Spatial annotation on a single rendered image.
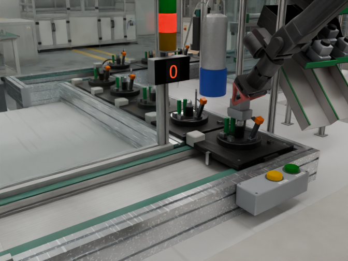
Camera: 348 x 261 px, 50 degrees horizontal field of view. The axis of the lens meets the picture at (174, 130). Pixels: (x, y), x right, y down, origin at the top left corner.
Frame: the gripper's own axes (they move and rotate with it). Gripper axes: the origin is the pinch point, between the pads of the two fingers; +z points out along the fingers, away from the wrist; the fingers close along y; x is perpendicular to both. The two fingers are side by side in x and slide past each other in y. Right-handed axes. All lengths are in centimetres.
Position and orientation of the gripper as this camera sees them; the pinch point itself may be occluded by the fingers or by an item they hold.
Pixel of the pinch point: (239, 100)
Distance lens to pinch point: 116.1
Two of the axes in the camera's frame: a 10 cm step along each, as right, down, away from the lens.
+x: 4.5, 8.1, -3.7
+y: -8.2, 2.1, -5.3
